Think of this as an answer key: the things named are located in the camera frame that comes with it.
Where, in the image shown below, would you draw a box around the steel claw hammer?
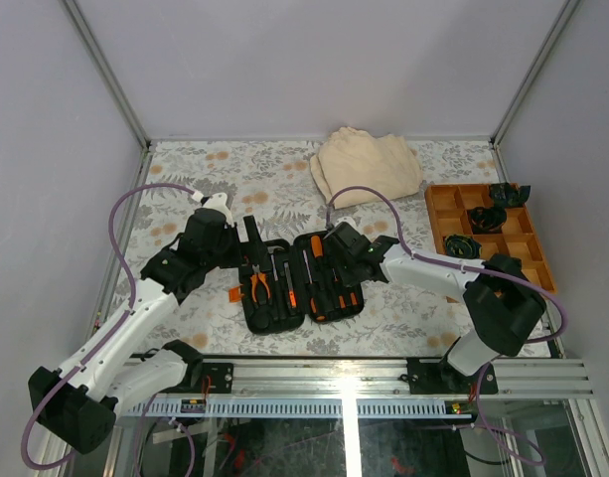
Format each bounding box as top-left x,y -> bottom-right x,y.
266,244 -> 284,282

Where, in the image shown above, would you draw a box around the orange black needle-nose pliers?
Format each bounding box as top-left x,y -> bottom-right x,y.
250,265 -> 271,306

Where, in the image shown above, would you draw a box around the orange handled long screwdriver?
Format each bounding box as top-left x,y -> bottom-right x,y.
311,236 -> 324,258

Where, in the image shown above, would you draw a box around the dark green tool case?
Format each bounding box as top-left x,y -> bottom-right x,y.
228,231 -> 365,336

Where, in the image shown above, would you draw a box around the orange utility knife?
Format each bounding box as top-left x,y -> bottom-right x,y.
284,261 -> 297,311

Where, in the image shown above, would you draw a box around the large black orange screwdriver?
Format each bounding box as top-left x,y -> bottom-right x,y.
302,249 -> 326,322

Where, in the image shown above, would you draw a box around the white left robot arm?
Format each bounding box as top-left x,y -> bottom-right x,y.
29,208 -> 260,454

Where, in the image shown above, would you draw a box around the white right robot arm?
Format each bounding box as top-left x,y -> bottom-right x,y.
322,222 -> 546,393

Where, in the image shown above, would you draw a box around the floral table mat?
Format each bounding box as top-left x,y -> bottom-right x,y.
97,138 -> 553,357

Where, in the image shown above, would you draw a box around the cream cloth bag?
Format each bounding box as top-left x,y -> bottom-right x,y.
310,127 -> 423,209

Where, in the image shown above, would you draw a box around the dark tape roll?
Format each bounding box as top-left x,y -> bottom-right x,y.
468,206 -> 507,234
444,235 -> 482,259
489,182 -> 532,209

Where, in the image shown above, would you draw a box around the orange compartment tray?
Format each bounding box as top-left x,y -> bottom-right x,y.
425,184 -> 556,293

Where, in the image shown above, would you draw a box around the dark tape roll top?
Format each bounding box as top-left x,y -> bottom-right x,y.
489,182 -> 532,209

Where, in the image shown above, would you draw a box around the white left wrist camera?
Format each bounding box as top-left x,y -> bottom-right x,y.
191,191 -> 233,225

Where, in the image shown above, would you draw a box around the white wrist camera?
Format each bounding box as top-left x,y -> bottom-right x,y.
337,217 -> 357,229
191,191 -> 233,225

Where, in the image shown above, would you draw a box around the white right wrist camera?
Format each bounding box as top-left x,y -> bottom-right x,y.
337,217 -> 357,229

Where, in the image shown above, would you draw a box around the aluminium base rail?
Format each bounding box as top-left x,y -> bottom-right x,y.
127,358 -> 595,418

